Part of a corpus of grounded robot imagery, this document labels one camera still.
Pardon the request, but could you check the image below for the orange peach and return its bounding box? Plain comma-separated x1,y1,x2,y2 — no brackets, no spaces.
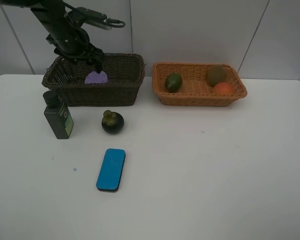
212,82,234,95

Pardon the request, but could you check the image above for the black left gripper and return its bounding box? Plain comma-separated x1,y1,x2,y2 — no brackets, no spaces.
46,28,104,74

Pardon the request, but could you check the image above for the dark brown wicker basket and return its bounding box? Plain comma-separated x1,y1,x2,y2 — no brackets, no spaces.
42,53,145,107

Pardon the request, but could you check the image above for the dark green square bottle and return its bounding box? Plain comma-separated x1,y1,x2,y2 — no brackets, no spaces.
42,90,74,140

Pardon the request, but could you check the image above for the brown kiwi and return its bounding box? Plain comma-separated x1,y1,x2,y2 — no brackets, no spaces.
206,65,225,87

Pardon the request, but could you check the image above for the blue whiteboard eraser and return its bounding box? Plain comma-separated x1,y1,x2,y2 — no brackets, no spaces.
96,148,126,192

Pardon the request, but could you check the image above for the purple-lidded round jar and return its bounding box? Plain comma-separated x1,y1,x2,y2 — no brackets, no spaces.
84,71,108,84

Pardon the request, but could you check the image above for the orange wicker basket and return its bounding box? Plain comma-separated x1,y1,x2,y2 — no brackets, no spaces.
152,62,248,107

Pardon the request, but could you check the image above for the dark purple mangosteen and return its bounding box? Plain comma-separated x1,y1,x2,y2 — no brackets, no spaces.
101,110,125,134

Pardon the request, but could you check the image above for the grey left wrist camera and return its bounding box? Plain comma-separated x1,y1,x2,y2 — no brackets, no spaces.
68,7,126,31

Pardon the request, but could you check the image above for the green lime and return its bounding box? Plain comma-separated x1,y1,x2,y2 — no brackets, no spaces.
164,73,183,93

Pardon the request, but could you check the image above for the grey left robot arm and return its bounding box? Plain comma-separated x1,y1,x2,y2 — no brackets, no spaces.
0,0,107,73

